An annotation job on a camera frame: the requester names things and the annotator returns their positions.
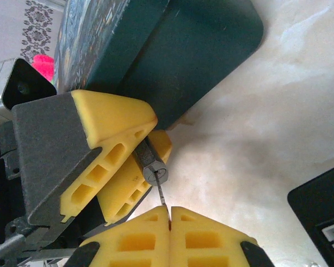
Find Starry Night tin box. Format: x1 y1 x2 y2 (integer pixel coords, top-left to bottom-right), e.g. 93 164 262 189
53 0 265 132

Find black charging board yellow connectors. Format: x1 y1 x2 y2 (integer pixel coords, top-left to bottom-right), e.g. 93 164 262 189
287 161 334 267

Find white plush toy pink limbs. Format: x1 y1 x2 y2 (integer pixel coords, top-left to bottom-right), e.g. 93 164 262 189
31 53 56 83

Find dark grey padlock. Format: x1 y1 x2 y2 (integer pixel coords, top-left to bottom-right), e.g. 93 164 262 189
133 137 170 187

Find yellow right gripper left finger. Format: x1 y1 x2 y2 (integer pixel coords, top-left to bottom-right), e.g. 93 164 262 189
68 206 171 267

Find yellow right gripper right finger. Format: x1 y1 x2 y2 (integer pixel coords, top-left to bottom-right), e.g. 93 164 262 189
170 205 277 267

